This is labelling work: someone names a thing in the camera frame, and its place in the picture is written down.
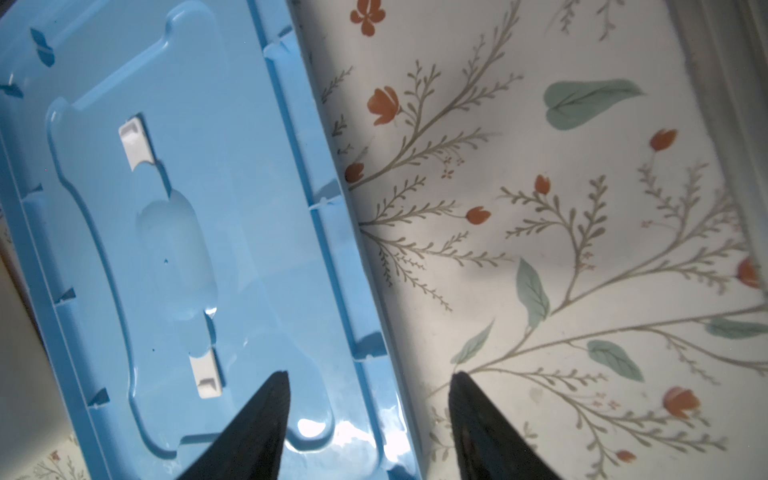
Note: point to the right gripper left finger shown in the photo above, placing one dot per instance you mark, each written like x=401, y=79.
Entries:
x=251, y=446

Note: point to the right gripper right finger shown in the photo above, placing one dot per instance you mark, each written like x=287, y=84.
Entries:
x=487, y=446

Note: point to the blue plastic bin lid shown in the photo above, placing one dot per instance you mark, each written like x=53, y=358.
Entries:
x=184, y=232

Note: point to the white plastic storage bin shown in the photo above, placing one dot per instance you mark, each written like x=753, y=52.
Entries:
x=33, y=418

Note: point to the floral patterned table mat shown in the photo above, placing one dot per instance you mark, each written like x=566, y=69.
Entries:
x=542, y=205

